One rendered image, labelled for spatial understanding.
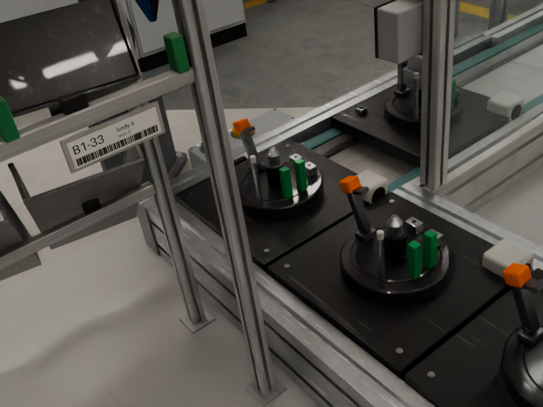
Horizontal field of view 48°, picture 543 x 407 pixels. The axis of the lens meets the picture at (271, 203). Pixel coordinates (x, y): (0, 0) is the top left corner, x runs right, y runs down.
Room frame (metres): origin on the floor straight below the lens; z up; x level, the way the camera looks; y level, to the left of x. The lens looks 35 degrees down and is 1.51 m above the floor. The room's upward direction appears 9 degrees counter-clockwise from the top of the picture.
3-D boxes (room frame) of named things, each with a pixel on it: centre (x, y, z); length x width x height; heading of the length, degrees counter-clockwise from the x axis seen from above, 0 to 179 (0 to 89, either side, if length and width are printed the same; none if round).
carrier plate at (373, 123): (0.98, -0.30, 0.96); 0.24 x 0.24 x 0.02; 33
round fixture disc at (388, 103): (0.98, -0.30, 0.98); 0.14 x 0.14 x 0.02
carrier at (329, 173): (0.80, -0.01, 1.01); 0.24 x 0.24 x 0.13; 33
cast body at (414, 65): (0.97, -0.30, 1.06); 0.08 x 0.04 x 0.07; 33
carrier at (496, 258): (0.59, -0.15, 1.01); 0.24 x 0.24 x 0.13; 33
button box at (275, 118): (1.03, 0.03, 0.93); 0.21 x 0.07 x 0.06; 123
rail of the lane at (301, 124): (1.08, -0.16, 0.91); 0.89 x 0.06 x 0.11; 123
